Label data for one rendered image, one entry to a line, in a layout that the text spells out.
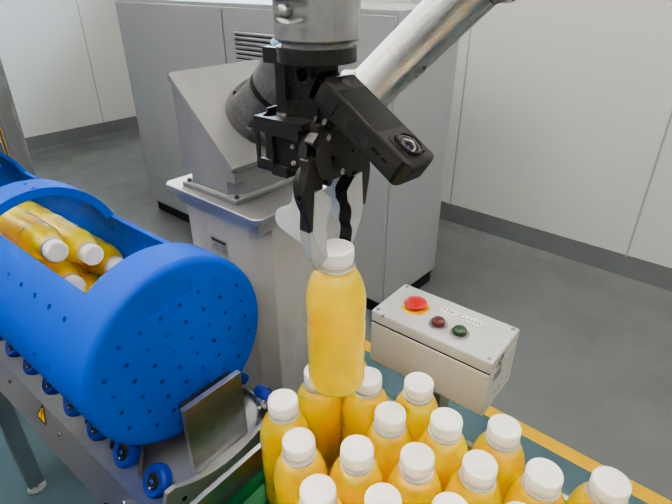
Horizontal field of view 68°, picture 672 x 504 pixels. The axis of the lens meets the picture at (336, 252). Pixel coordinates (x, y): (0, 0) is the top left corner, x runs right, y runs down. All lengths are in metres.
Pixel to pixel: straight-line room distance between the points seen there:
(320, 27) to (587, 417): 2.10
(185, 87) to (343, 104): 0.69
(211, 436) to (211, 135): 0.57
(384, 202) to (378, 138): 1.89
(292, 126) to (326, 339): 0.23
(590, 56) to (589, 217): 0.90
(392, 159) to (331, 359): 0.25
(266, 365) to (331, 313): 0.71
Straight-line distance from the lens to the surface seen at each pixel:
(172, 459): 0.84
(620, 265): 3.36
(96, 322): 0.67
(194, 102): 1.08
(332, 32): 0.44
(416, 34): 0.88
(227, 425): 0.80
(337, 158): 0.47
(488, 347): 0.75
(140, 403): 0.75
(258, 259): 1.06
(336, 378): 0.58
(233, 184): 1.05
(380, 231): 2.38
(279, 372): 1.24
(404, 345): 0.79
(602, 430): 2.33
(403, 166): 0.41
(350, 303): 0.52
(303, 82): 0.47
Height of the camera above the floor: 1.55
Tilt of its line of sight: 29 degrees down
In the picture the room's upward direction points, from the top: straight up
